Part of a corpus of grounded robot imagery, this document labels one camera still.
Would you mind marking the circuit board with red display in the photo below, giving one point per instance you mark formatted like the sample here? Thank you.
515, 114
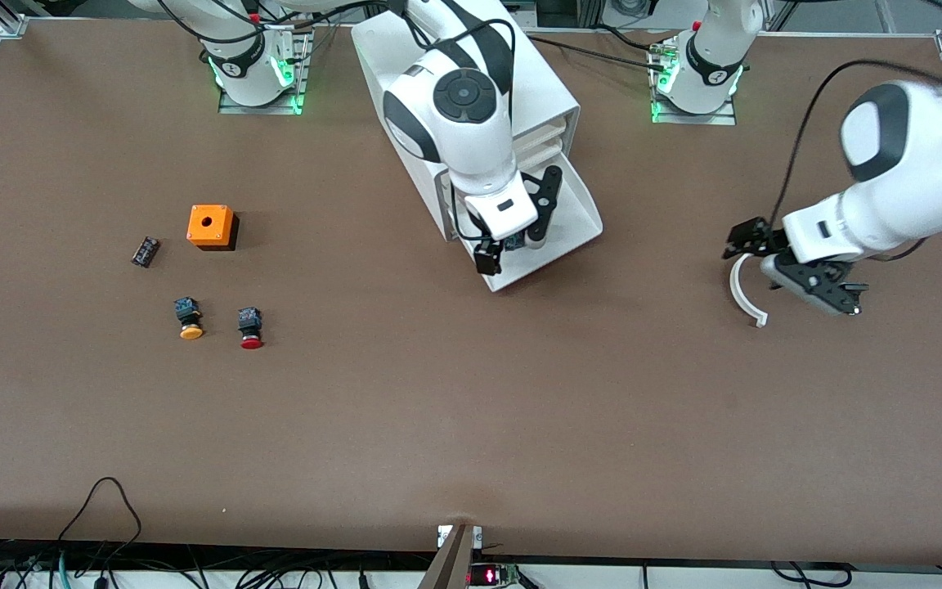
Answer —
491, 575

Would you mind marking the orange button box with hole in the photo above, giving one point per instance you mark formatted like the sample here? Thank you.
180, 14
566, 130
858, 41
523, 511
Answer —
211, 226

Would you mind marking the white curved plastic part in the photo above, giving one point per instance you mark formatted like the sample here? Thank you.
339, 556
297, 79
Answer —
737, 286

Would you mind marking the small black contact block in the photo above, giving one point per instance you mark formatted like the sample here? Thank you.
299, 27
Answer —
145, 252

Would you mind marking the aluminium frame profile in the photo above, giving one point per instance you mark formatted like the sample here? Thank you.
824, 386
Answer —
13, 23

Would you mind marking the yellow mushroom push button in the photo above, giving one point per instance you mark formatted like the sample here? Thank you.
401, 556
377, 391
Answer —
190, 321

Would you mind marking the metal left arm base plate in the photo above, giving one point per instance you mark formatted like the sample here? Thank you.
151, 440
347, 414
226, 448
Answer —
716, 119

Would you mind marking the camera mount beam with brackets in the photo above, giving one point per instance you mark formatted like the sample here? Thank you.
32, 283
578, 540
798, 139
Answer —
450, 560

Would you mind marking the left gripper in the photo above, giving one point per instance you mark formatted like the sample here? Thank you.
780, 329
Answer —
768, 241

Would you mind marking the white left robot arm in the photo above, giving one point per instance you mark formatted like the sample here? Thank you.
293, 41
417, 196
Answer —
912, 164

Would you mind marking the red mushroom push button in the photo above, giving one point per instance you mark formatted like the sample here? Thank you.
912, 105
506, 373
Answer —
251, 331

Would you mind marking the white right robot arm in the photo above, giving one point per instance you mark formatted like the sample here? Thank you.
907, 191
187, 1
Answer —
455, 123

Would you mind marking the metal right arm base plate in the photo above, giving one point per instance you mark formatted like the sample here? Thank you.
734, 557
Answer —
275, 109

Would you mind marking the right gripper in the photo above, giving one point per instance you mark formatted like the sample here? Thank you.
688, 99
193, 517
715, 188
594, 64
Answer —
487, 258

